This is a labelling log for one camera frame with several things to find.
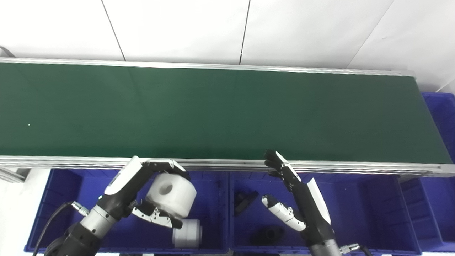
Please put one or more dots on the black cylindrical part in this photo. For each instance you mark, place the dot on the black cylindrical part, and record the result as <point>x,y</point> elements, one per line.
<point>268,235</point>

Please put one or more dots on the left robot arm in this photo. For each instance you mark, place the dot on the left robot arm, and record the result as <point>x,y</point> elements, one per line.
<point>85,231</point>

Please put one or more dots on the black bracket part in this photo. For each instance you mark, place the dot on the black bracket part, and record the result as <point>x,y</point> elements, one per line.
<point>244,201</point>

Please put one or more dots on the green conveyor belt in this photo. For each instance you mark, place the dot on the green conveyor belt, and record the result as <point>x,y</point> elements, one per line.
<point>227,110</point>

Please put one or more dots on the aluminium conveyor leg profile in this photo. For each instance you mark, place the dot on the aluminium conveyor leg profile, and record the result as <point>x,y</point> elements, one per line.
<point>12,175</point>

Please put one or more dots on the white cylindrical plastic part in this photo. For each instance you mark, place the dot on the white cylindrical plastic part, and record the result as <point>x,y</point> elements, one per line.
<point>188,234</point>
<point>174,193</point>

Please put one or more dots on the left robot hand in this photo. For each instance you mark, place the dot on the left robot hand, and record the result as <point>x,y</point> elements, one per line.
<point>122,185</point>

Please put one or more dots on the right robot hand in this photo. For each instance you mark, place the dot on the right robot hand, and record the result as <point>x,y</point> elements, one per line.
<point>312,213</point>

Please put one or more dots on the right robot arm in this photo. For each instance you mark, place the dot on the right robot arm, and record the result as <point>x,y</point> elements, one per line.
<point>325,249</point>

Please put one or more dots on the blue plastic bin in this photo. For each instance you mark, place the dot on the blue plastic bin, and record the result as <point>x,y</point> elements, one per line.
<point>71,213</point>
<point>442,206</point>
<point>355,213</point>

